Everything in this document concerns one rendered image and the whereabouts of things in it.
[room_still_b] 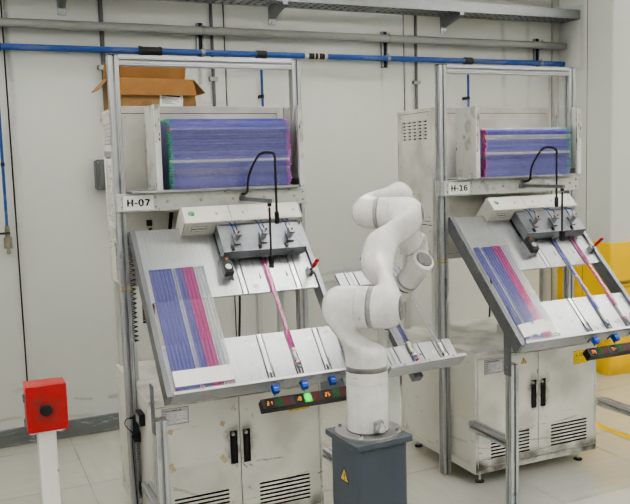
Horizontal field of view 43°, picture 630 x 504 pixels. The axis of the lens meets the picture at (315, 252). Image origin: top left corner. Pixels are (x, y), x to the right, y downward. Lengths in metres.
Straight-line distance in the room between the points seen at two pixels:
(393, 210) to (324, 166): 2.54
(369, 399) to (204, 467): 1.09
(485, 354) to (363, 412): 1.46
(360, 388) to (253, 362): 0.69
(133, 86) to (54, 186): 1.26
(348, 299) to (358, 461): 0.45
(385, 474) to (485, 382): 1.44
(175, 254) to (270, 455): 0.88
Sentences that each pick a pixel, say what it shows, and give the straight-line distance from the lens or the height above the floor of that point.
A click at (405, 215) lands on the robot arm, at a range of 2.43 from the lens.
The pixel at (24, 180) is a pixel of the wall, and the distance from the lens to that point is 4.52.
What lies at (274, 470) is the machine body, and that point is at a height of 0.27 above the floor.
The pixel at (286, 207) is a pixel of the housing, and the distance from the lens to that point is 3.22.
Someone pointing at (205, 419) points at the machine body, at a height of 0.52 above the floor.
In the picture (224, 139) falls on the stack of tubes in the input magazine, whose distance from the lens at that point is 3.16.
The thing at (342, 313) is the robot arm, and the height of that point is 1.05.
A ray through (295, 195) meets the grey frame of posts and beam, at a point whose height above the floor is 1.35.
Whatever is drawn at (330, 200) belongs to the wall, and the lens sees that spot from 4.99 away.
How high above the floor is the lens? 1.46
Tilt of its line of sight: 6 degrees down
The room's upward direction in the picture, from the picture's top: 2 degrees counter-clockwise
